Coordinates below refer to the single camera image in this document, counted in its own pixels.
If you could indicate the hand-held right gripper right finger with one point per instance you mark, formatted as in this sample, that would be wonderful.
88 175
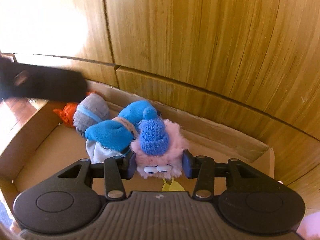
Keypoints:
187 165

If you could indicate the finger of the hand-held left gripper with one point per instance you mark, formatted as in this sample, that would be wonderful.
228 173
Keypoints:
50 85

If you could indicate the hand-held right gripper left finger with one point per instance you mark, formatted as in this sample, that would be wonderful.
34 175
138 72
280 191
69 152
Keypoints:
131 165

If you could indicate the pink fluffy toy blue hat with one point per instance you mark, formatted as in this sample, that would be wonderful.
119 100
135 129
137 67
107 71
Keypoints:
138 150

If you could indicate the grey sock bundle blue band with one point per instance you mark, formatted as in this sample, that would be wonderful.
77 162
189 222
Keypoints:
92 107

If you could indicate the cardboard box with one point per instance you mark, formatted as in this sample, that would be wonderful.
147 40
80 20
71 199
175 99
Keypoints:
62 142

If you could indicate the orange sock bundle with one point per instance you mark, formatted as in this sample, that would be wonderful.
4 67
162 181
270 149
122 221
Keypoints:
67 113

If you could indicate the pale grey-blue sock bundle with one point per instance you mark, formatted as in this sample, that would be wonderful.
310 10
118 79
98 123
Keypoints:
97 150

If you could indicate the bright blue sock bundle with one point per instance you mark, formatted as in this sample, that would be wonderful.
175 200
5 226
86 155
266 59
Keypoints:
107 132

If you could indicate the wooden wardrobe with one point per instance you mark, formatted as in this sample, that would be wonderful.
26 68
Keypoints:
200 30

